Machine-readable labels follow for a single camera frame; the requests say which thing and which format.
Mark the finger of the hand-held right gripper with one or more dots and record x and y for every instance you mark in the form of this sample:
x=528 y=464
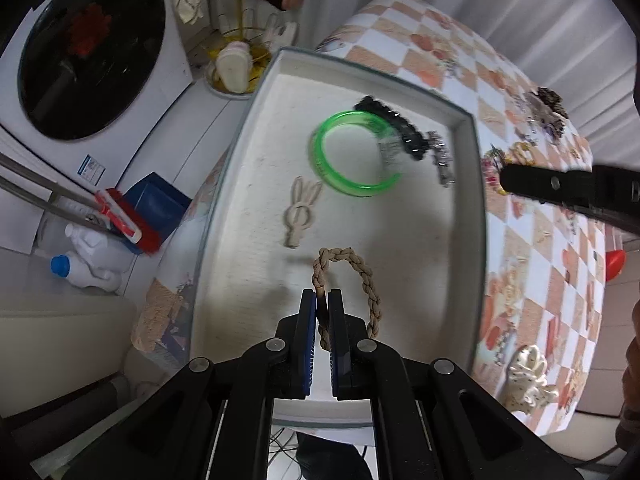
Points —
x=545 y=180

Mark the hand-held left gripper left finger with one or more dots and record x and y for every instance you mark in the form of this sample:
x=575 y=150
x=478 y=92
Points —
x=309 y=340

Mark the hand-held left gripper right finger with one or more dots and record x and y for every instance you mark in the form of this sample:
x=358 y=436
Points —
x=336 y=345

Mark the wooden rabbit hair clip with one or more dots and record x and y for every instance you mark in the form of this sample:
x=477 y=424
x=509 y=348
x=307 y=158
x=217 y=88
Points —
x=298 y=220

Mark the white rectangular tray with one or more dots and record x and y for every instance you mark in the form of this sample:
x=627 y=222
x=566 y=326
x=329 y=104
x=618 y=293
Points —
x=250 y=210

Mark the black beaded hair clip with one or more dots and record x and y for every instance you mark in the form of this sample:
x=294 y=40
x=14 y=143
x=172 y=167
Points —
x=400 y=127

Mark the green translucent bangle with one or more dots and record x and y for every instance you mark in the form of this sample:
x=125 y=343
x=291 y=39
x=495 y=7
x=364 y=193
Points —
x=320 y=155

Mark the checkered floral tablecloth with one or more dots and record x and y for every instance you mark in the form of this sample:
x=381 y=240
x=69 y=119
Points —
x=525 y=240

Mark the leopard print claw clip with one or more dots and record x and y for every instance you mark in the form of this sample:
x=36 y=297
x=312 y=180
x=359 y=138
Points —
x=550 y=102

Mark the red plastic bucket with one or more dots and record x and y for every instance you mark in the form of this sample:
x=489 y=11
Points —
x=615 y=264

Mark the person's dark trouser leg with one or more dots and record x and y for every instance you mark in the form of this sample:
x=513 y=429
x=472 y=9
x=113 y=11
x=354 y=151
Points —
x=330 y=460

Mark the cream polka dot scrunchie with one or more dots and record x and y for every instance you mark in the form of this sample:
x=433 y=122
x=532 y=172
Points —
x=525 y=375

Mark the blue dustpan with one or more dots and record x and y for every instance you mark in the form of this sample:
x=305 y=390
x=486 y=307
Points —
x=160 y=200

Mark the red bristle brush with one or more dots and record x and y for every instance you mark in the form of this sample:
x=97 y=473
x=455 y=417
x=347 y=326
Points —
x=130 y=222

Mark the white detergent bottle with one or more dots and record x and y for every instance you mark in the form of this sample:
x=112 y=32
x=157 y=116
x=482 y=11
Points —
x=95 y=265

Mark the white slipper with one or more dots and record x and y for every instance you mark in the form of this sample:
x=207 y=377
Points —
x=234 y=67

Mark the white washing machine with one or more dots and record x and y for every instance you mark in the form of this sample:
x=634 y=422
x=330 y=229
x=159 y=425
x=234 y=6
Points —
x=90 y=50

